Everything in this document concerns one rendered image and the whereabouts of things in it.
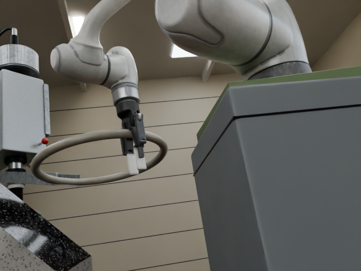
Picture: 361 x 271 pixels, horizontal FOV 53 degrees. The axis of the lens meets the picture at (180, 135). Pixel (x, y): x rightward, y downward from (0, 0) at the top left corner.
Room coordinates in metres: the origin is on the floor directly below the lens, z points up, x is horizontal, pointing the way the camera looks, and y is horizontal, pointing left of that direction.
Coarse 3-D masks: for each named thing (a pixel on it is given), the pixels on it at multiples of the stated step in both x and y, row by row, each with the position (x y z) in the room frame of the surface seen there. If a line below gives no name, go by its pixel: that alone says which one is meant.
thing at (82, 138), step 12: (96, 132) 1.04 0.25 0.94; (108, 132) 1.05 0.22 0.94; (120, 132) 1.06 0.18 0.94; (60, 144) 1.04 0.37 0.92; (72, 144) 1.04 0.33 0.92; (156, 144) 1.21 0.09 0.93; (36, 156) 1.10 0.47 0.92; (48, 156) 1.09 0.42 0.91; (156, 156) 1.38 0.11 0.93; (36, 168) 1.17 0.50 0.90; (48, 180) 1.32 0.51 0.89; (60, 180) 1.37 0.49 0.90; (72, 180) 1.42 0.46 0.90; (84, 180) 1.46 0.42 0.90; (96, 180) 1.48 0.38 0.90; (108, 180) 1.49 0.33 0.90
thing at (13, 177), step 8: (0, 176) 1.64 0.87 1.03; (8, 176) 1.59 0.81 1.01; (16, 176) 1.55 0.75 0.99; (24, 176) 1.51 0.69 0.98; (32, 176) 1.46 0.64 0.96; (56, 176) 1.37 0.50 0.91; (64, 176) 1.51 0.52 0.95; (72, 176) 1.48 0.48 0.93; (80, 176) 1.45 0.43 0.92; (40, 184) 1.43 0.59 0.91; (48, 184) 1.39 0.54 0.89; (56, 184) 1.37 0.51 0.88; (64, 184) 1.40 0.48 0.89
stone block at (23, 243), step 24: (0, 192) 0.98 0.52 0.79; (0, 216) 0.93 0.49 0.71; (24, 216) 0.98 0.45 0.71; (0, 240) 0.92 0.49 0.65; (24, 240) 0.94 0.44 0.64; (48, 240) 0.99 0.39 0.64; (72, 240) 1.04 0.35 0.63; (0, 264) 0.92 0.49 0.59; (24, 264) 0.93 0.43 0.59; (48, 264) 0.95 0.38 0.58; (72, 264) 0.99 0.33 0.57
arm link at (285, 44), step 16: (272, 0) 0.69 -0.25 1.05; (272, 16) 0.66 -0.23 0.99; (288, 16) 0.71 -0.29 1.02; (272, 32) 0.67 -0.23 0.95; (288, 32) 0.70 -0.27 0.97; (272, 48) 0.69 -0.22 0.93; (288, 48) 0.71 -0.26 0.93; (304, 48) 0.74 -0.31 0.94; (256, 64) 0.72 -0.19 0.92; (272, 64) 0.71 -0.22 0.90
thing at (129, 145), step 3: (123, 123) 1.10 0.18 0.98; (123, 126) 1.10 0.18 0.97; (126, 138) 1.11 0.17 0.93; (126, 141) 1.11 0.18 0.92; (129, 141) 1.12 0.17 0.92; (132, 141) 1.12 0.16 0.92; (126, 144) 1.11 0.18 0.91; (129, 144) 1.12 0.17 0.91; (132, 144) 1.12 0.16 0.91; (126, 147) 1.11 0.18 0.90; (129, 147) 1.12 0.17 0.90; (132, 147) 1.12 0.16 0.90; (126, 150) 1.12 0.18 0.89; (129, 150) 1.13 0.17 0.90; (132, 150) 1.13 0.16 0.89; (126, 153) 1.12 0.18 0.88; (132, 153) 1.13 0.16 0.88
